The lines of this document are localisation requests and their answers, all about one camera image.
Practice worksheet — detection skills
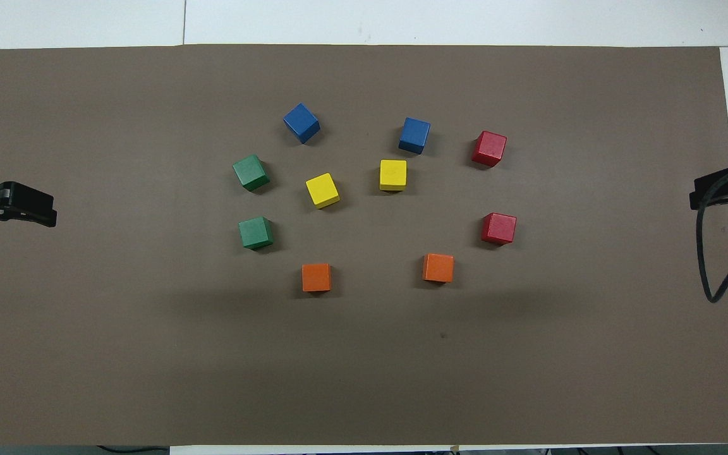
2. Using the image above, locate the brown paper table mat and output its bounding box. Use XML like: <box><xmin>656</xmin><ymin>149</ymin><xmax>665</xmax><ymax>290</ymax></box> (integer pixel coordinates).
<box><xmin>0</xmin><ymin>44</ymin><xmax>728</xmax><ymax>447</ymax></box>

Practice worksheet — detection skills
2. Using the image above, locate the orange wooden cube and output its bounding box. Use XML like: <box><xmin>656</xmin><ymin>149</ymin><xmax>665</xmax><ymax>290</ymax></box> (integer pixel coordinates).
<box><xmin>301</xmin><ymin>263</ymin><xmax>332</xmax><ymax>293</ymax></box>
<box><xmin>422</xmin><ymin>253</ymin><xmax>455</xmax><ymax>284</ymax></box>

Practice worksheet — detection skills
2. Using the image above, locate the yellow wooden cube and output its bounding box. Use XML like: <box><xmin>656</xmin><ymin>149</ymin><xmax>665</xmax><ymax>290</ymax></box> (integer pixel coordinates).
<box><xmin>379</xmin><ymin>159</ymin><xmax>408</xmax><ymax>192</ymax></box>
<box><xmin>305</xmin><ymin>173</ymin><xmax>341</xmax><ymax>210</ymax></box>

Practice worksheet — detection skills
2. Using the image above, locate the red wooden cube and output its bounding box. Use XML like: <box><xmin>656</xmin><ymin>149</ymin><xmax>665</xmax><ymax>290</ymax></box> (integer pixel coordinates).
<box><xmin>481</xmin><ymin>212</ymin><xmax>518</xmax><ymax>246</ymax></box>
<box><xmin>471</xmin><ymin>131</ymin><xmax>508</xmax><ymax>168</ymax></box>

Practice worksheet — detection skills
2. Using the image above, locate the blue wooden cube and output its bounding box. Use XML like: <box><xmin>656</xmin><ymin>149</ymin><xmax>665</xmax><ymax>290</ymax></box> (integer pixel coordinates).
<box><xmin>399</xmin><ymin>117</ymin><xmax>432</xmax><ymax>155</ymax></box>
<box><xmin>283</xmin><ymin>103</ymin><xmax>321</xmax><ymax>145</ymax></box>

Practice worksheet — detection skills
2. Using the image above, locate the green wooden cube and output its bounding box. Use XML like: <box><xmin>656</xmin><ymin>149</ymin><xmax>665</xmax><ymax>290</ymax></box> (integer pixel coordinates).
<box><xmin>232</xmin><ymin>154</ymin><xmax>270</xmax><ymax>192</ymax></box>
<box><xmin>238</xmin><ymin>216</ymin><xmax>274</xmax><ymax>251</ymax></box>

